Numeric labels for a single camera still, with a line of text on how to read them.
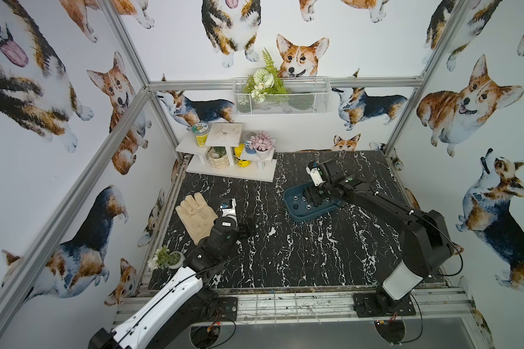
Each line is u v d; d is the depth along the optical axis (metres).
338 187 0.65
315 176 0.80
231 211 0.69
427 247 0.46
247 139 0.95
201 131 0.98
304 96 0.93
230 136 0.99
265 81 0.78
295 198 1.03
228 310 0.74
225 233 0.56
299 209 1.01
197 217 0.97
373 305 0.73
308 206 0.99
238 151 1.05
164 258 0.77
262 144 0.90
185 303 0.58
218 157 1.11
